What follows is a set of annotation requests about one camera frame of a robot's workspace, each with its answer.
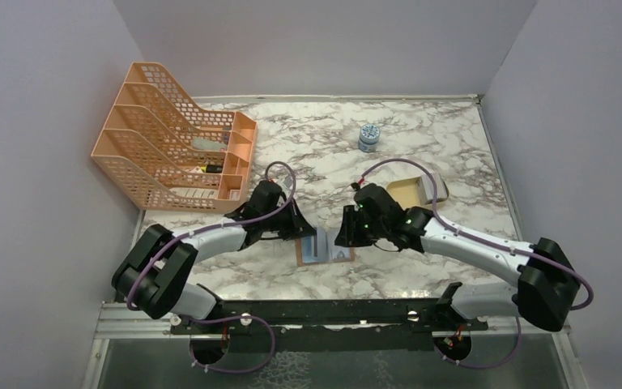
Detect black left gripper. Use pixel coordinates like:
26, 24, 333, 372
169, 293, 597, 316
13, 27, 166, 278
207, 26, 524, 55
262, 197, 317, 241

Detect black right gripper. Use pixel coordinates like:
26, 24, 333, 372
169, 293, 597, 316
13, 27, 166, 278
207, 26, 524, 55
335, 204, 388, 247

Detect silver magnetic stripe card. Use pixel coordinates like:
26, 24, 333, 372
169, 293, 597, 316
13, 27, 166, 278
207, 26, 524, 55
300, 237, 319, 265

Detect tan leather card holder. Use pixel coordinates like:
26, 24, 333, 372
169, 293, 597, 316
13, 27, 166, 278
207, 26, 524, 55
296, 228, 356, 267

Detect silver vip credit card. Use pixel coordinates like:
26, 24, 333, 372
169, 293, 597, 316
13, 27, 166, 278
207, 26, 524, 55
316, 227, 338, 263

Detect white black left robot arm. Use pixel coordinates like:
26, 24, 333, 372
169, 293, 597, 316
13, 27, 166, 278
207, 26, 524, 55
111, 181, 316, 333

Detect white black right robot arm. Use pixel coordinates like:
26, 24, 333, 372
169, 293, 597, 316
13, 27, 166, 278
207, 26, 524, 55
334, 184, 579, 332

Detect small blue white jar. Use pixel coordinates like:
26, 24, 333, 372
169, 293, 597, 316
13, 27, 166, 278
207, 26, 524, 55
357, 124, 381, 152

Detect yellow black marker pen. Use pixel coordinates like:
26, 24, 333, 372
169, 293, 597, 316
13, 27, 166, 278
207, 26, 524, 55
190, 165, 224, 173

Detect white boxes in organizer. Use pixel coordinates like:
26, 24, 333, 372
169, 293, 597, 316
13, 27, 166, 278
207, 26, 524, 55
171, 187, 218, 199

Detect orange plastic file organizer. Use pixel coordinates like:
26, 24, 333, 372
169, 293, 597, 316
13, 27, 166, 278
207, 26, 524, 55
91, 62, 258, 213

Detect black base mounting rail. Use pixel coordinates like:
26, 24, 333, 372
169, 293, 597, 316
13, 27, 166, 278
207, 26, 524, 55
170, 297, 488, 353

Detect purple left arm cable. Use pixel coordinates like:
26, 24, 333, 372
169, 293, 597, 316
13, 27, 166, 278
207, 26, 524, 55
126, 161, 297, 313

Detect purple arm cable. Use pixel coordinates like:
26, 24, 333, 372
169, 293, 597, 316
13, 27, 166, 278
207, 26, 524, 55
126, 161, 297, 313
351, 158, 594, 370

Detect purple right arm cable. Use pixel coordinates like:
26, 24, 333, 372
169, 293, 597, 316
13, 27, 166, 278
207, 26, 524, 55
351, 158, 594, 370

